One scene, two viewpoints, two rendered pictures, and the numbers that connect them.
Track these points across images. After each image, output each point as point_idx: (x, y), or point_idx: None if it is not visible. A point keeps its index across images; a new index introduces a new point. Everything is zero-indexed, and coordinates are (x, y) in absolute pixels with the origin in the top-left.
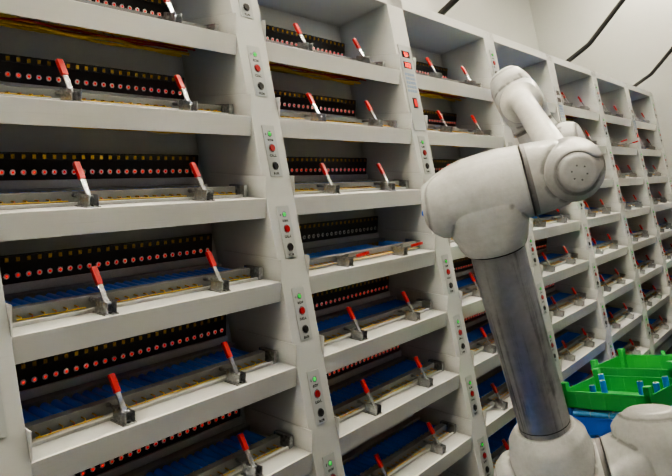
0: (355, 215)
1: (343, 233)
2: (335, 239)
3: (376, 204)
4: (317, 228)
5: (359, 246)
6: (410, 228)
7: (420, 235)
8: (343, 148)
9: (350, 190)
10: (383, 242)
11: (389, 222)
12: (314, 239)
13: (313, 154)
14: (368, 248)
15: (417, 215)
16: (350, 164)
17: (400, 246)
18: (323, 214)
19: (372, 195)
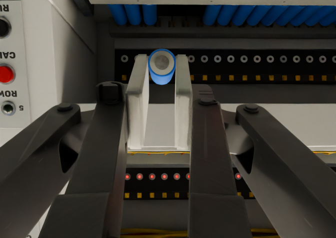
0: (162, 89)
1: (233, 56)
2: (263, 47)
3: (306, 113)
4: (312, 72)
5: (244, 20)
6: (74, 39)
7: (67, 11)
8: (159, 210)
9: (335, 148)
10: (153, 20)
11: (90, 65)
12: (319, 53)
13: (247, 199)
14: (298, 4)
15: (67, 71)
16: (171, 186)
17: None
18: (256, 96)
19: (328, 138)
